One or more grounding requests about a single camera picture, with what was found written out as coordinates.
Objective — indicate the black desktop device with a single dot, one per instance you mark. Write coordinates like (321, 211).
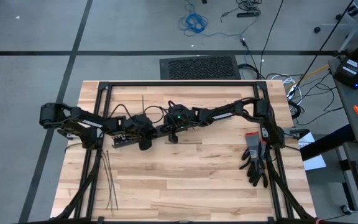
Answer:
(350, 70)

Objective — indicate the black perforated floor mat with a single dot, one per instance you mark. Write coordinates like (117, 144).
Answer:
(200, 67)

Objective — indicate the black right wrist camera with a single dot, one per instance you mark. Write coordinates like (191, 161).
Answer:
(179, 110)

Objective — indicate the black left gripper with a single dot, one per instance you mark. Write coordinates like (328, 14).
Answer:
(141, 129)

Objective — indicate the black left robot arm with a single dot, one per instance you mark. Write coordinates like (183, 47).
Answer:
(85, 123)

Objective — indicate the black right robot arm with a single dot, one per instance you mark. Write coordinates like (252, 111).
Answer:
(222, 115)

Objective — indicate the black power strip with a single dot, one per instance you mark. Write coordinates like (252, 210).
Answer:
(249, 13)

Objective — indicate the grey side desk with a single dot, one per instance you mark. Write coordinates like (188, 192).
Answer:
(350, 105)

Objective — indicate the dark blue padded bar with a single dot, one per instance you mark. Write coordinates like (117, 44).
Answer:
(328, 143)

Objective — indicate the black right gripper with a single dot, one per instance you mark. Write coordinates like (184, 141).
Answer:
(179, 123)

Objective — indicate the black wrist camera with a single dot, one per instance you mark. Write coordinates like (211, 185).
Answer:
(179, 110)
(141, 118)

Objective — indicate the black tray cover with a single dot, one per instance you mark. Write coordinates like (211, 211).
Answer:
(160, 133)

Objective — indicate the grey keyboard cart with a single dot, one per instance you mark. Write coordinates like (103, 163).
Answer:
(328, 186)

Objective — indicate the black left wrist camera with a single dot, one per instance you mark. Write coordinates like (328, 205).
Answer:
(141, 118)

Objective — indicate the white paper sheet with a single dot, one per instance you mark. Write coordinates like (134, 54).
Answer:
(315, 163)

